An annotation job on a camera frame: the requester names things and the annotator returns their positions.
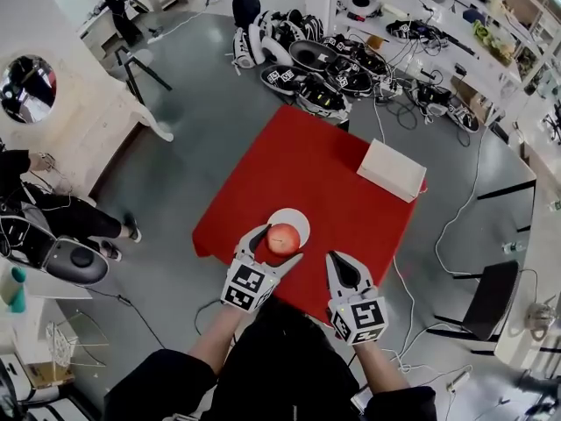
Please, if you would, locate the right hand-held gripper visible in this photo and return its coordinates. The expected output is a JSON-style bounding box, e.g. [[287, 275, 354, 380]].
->
[[324, 251, 390, 347]]

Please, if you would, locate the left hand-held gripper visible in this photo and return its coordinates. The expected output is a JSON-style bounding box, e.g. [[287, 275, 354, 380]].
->
[[220, 224, 305, 315]]

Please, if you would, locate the red apple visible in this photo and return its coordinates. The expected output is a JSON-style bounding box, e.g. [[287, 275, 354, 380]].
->
[[266, 222, 302, 254]]

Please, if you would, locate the white round plate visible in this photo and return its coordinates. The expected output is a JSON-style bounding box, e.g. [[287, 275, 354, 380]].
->
[[266, 207, 311, 250]]

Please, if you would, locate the person's left forearm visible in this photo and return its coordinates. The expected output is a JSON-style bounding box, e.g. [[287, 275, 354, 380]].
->
[[186, 307, 246, 376]]

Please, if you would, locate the person's right forearm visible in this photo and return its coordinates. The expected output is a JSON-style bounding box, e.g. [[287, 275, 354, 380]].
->
[[352, 342, 413, 389]]

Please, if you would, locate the table with red tablecloth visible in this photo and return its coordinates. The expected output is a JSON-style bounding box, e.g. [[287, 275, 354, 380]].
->
[[191, 104, 429, 328]]

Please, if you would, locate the person's black clothing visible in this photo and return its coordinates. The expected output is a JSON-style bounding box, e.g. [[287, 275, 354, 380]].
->
[[103, 296, 439, 421]]

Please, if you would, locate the white cardboard box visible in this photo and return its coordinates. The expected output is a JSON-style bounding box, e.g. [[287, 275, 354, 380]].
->
[[356, 138, 428, 203]]

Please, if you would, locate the black chair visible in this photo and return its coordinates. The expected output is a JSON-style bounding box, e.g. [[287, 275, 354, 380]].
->
[[427, 260, 521, 354]]

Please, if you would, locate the white power strip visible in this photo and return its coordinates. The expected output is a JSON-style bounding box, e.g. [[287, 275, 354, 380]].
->
[[446, 368, 472, 392]]

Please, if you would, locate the grey black backpack shell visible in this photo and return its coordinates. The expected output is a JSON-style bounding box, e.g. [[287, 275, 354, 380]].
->
[[41, 237, 110, 287]]

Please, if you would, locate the grey oval table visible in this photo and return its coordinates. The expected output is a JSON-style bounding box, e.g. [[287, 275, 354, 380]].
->
[[476, 146, 561, 370]]

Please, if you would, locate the pile of black-white backpack devices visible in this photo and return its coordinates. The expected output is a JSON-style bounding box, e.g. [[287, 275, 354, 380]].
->
[[231, 9, 481, 133]]

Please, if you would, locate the white side table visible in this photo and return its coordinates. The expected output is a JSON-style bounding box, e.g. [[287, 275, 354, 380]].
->
[[0, 252, 93, 302]]

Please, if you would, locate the black tripod stand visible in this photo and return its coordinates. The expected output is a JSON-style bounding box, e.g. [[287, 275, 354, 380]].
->
[[114, 45, 173, 104]]

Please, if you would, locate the white vanity desk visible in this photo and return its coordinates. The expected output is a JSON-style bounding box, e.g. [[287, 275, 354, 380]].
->
[[0, 37, 175, 201]]

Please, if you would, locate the brown cardboard box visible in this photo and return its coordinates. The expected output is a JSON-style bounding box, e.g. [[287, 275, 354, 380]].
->
[[24, 361, 75, 389]]

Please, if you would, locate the teal bottle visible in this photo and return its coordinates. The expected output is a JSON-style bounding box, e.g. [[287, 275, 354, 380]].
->
[[9, 266, 29, 315]]

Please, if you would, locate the white shelving rack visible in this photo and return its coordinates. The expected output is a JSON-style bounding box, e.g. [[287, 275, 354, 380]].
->
[[330, 0, 561, 126]]

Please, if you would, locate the round mirror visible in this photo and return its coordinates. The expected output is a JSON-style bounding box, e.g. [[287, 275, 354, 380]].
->
[[0, 54, 58, 125]]

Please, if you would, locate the coiled grey cable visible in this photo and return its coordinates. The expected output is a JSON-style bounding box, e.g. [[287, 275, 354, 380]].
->
[[525, 303, 553, 339]]

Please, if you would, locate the white wire basket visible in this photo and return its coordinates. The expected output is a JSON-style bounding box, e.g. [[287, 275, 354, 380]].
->
[[46, 321, 75, 367]]

